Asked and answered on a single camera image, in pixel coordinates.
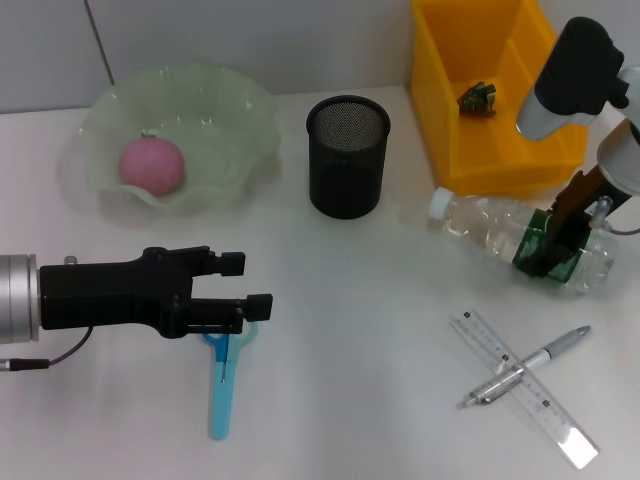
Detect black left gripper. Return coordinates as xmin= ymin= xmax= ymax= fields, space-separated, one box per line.
xmin=39 ymin=245 xmax=274 ymax=339

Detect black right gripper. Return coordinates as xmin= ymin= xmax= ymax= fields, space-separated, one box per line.
xmin=518 ymin=167 xmax=627 ymax=280

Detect clear water bottle green label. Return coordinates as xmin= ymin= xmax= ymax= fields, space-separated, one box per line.
xmin=427 ymin=186 xmax=617 ymax=296

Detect blue scissors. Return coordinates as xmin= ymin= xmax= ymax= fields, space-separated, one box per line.
xmin=202 ymin=319 xmax=261 ymax=442

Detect pink toy peach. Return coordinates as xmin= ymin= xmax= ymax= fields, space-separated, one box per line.
xmin=118 ymin=135 xmax=187 ymax=197

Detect green plastic wrapper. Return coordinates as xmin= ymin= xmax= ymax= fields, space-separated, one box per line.
xmin=457 ymin=82 xmax=499 ymax=119

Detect grey marker pen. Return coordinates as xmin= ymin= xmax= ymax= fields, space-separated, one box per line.
xmin=455 ymin=324 xmax=592 ymax=410

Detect pale green glass fruit plate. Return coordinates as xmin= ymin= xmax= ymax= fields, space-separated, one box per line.
xmin=78 ymin=60 xmax=281 ymax=216

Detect transparent plastic ruler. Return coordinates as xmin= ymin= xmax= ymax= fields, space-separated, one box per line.
xmin=448 ymin=309 xmax=601 ymax=470

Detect black mesh pen holder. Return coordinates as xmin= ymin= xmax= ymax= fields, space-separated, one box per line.
xmin=306 ymin=94 xmax=392 ymax=220

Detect yellow plastic storage bin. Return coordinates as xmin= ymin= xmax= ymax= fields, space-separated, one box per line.
xmin=410 ymin=0 xmax=589 ymax=197

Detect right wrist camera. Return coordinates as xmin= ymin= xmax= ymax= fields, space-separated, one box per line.
xmin=514 ymin=16 xmax=627 ymax=141

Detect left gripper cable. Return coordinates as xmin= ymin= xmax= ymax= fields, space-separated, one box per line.
xmin=0 ymin=327 xmax=94 ymax=372

